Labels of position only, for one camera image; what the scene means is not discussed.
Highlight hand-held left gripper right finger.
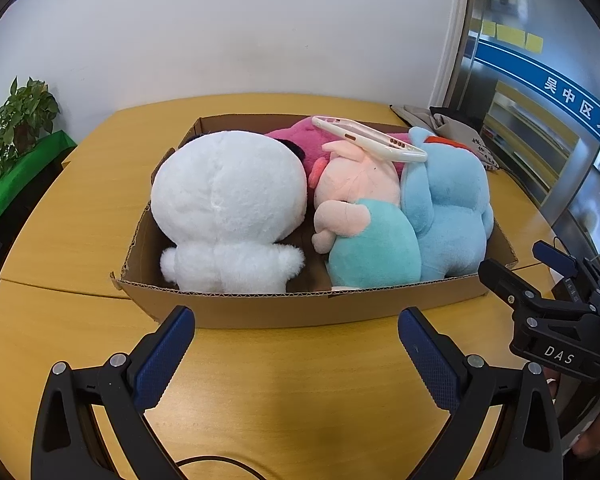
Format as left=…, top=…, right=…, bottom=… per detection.
left=397, top=307, right=563, bottom=480

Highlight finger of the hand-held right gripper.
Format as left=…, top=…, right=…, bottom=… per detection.
left=532, top=241, right=579, bottom=277
left=477, top=258, right=547, bottom=319

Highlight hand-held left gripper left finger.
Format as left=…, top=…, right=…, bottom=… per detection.
left=32, top=305, right=196, bottom=480

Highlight light blue plush toy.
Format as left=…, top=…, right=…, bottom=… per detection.
left=399, top=126, right=496, bottom=282

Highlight pink pig plush teal body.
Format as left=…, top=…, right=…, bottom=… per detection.
left=311, top=140, right=423, bottom=291

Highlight cardboard box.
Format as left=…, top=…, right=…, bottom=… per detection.
left=111, top=115, right=519, bottom=330

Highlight white phone case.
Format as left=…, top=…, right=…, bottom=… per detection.
left=311, top=115, right=428, bottom=163

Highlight white plush toy black ears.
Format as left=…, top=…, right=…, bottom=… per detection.
left=150, top=131, right=309, bottom=294

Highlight pink plush bear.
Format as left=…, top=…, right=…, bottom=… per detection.
left=264, top=116, right=411, bottom=186

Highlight wooden desktop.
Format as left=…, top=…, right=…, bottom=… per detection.
left=0, top=92, right=581, bottom=480

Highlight person's right hand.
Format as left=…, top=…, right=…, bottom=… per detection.
left=572, top=430, right=600, bottom=457

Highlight glass partition door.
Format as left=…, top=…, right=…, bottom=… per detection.
left=432, top=0, right=600, bottom=281

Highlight grey tote bag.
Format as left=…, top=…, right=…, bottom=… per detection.
left=390, top=104, right=501, bottom=173

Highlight blue banner strip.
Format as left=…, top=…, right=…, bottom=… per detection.
left=472, top=37, right=600, bottom=161

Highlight green cloth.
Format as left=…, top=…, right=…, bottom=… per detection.
left=0, top=130, right=77, bottom=243

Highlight green potted plant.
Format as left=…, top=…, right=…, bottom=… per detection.
left=0, top=76, right=61, bottom=181

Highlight black cable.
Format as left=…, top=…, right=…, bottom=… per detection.
left=175, top=455, right=266, bottom=480

